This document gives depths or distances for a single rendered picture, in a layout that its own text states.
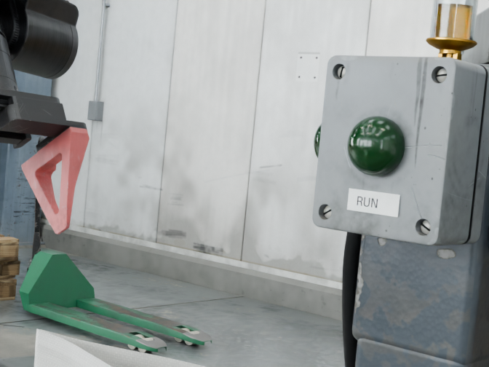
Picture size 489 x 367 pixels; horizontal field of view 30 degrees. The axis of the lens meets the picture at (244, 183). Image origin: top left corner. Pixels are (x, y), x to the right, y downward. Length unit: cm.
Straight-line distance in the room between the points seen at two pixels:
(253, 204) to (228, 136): 62
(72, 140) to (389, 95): 33
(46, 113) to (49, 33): 10
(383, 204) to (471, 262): 6
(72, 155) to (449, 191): 36
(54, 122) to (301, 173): 634
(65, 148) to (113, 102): 785
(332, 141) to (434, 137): 6
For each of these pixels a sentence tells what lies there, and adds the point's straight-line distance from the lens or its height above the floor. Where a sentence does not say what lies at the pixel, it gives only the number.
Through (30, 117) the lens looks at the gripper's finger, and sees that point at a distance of 70.
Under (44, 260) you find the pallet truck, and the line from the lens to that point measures 617.
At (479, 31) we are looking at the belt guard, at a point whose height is 140.
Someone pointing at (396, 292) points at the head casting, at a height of 121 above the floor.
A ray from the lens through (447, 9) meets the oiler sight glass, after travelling 53.
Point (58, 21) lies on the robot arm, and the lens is 80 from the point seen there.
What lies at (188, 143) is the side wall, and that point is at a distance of 783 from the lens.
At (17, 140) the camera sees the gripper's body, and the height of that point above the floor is 126.
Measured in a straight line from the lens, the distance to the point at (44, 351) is 104.
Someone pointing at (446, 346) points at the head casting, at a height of 118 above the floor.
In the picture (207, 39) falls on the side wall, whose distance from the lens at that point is 779.
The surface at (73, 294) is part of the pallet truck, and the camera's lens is 624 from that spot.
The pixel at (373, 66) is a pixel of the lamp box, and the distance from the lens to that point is 47.
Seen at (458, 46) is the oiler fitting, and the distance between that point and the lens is 53.
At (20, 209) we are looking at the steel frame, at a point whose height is 37.
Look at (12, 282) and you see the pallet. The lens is 654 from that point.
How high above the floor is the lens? 128
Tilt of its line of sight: 3 degrees down
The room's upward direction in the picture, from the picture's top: 5 degrees clockwise
